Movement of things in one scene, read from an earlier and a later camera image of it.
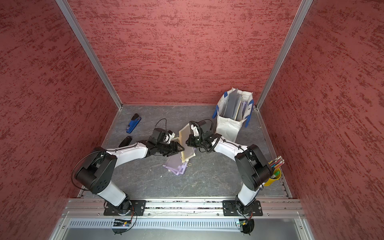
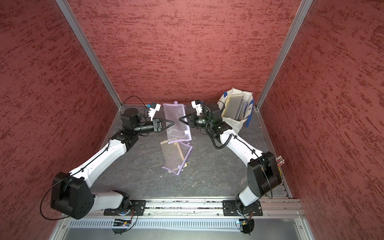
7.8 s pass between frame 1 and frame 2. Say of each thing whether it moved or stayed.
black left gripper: moved
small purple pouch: moved
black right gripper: moved
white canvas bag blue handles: stayed
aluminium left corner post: stayed
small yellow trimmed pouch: moved
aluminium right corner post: stayed
